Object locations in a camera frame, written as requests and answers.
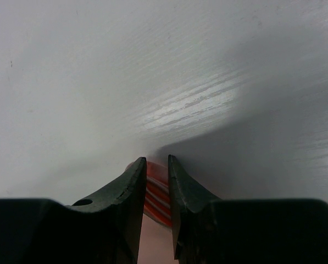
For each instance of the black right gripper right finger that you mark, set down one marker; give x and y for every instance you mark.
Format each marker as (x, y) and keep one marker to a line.
(273, 230)

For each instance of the pink satin napkin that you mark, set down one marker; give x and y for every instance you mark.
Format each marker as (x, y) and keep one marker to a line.
(156, 206)

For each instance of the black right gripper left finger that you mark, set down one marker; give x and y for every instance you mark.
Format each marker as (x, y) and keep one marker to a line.
(103, 227)

